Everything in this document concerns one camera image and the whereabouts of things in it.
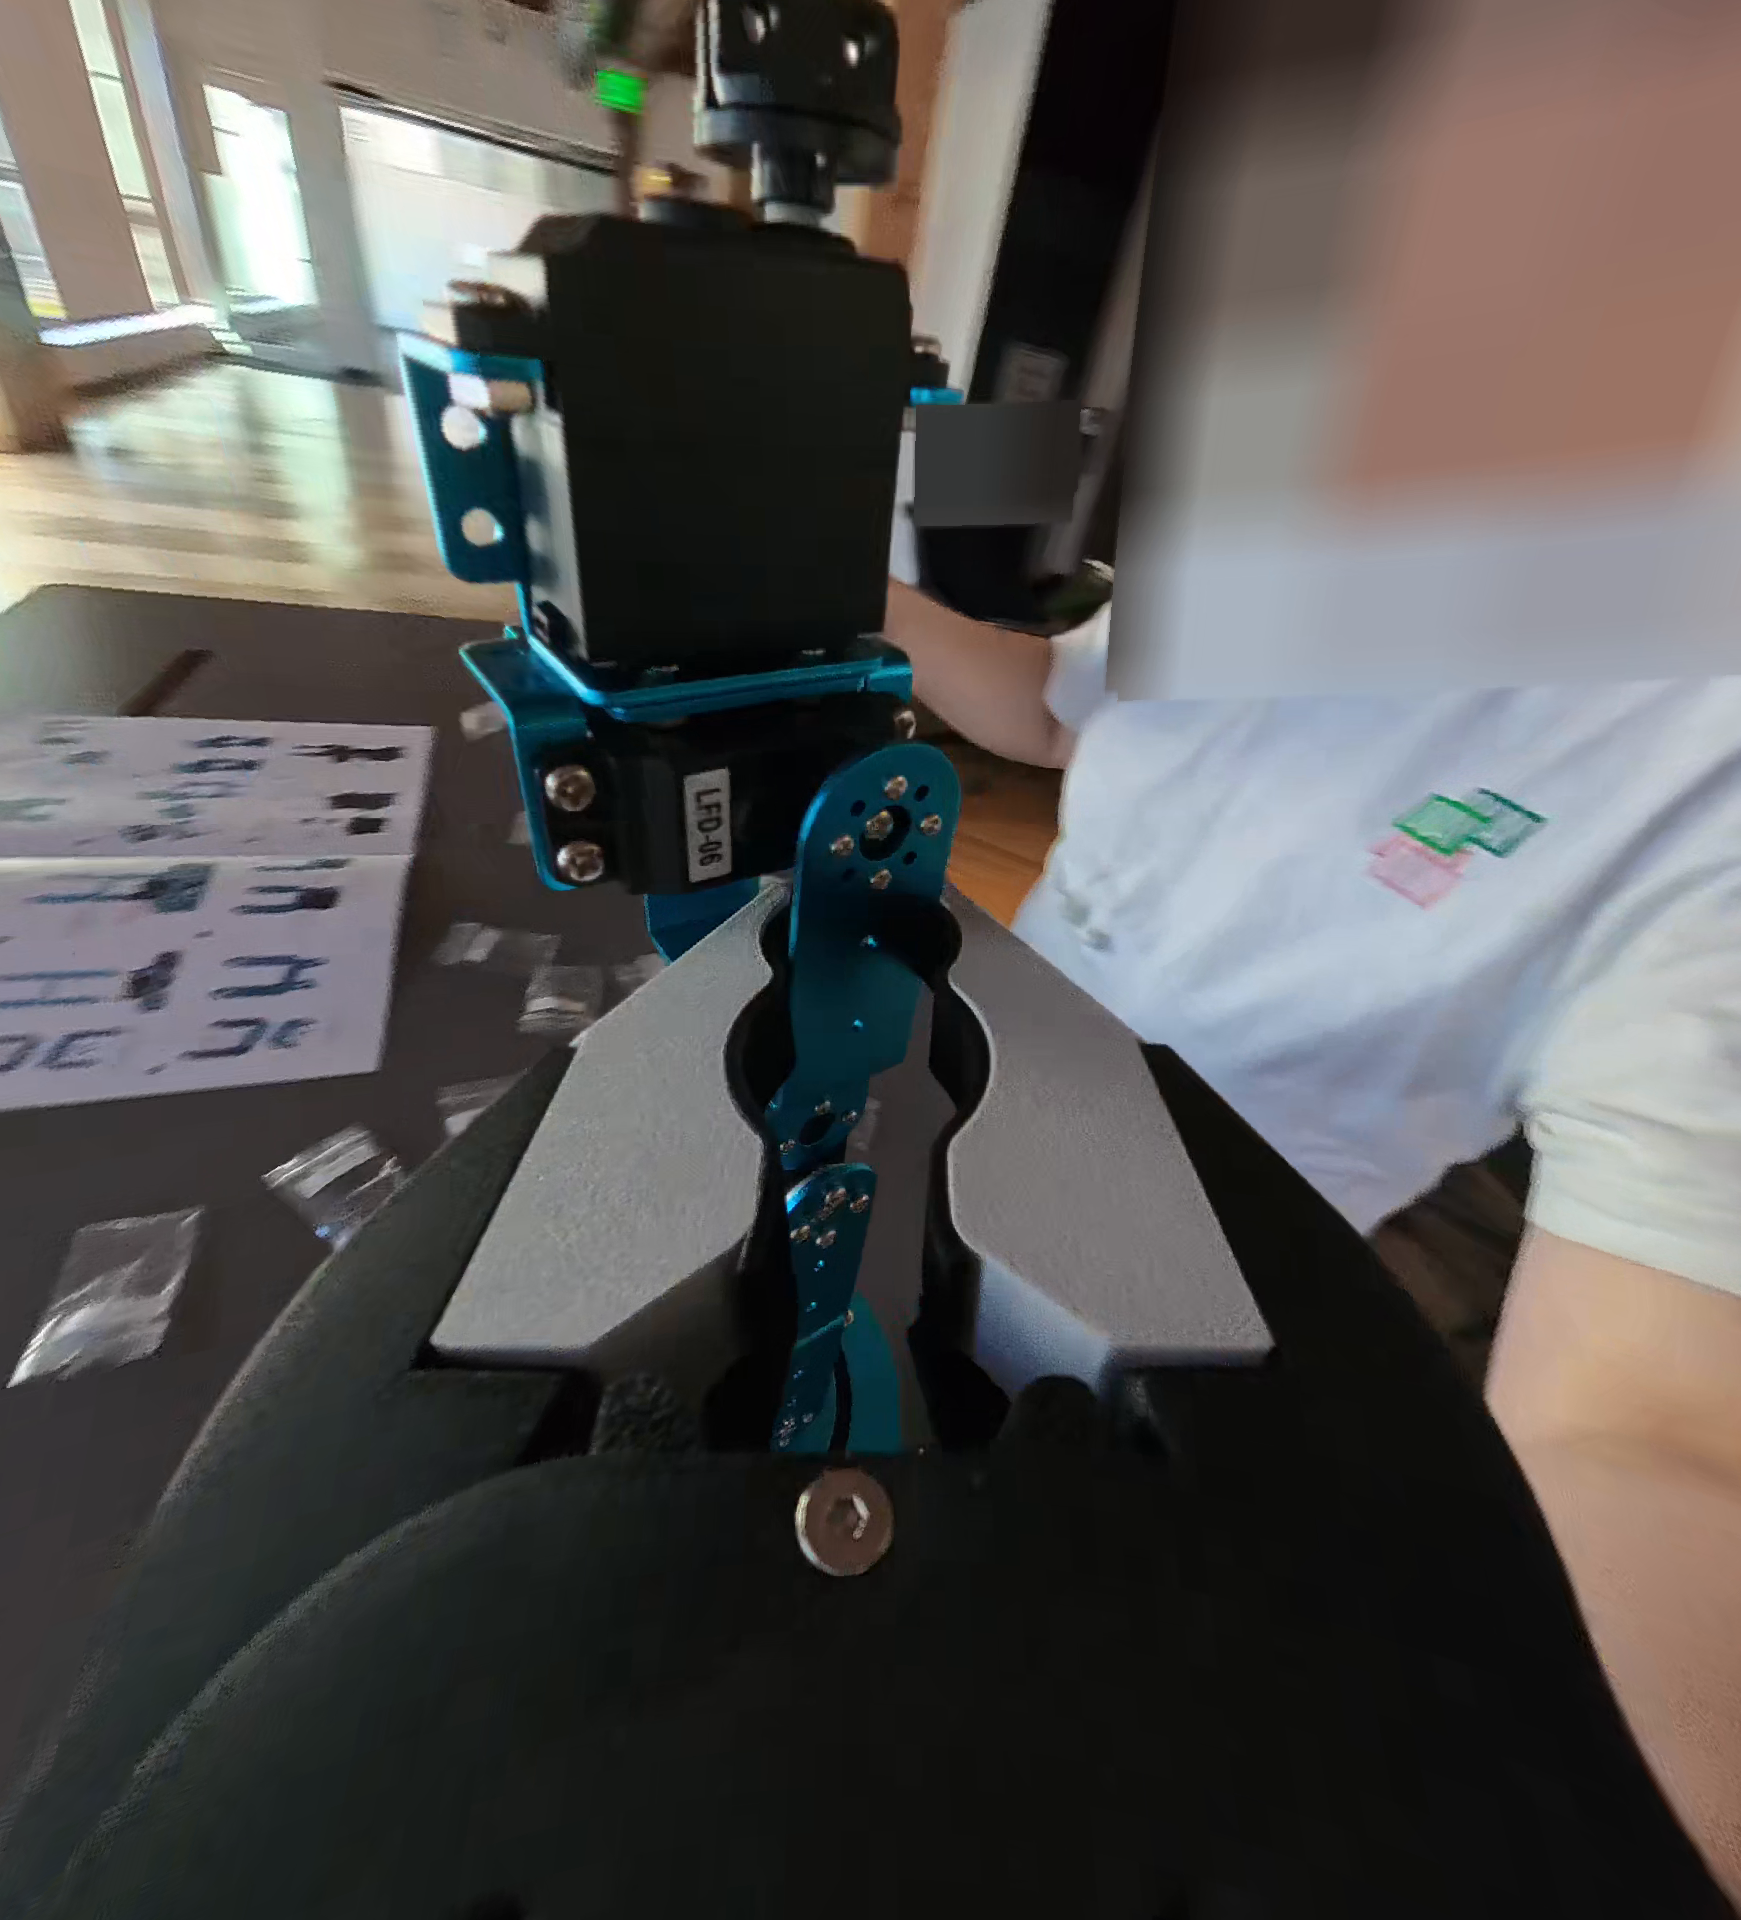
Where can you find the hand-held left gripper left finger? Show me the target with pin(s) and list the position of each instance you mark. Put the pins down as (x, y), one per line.
(599, 1200)

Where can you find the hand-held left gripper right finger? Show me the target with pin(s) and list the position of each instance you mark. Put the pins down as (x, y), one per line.
(1094, 1200)

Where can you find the blue toy robot arm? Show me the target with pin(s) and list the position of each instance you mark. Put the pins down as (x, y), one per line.
(720, 449)

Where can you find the dark desk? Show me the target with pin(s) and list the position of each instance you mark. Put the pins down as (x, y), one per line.
(1, 1500)

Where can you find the person's white shirt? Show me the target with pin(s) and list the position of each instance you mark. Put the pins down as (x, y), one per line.
(1337, 1022)

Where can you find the scattered clear plastic bags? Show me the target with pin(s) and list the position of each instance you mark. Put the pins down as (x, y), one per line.
(105, 1298)

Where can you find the white printed instruction sheet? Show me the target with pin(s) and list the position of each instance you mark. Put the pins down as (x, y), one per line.
(135, 961)

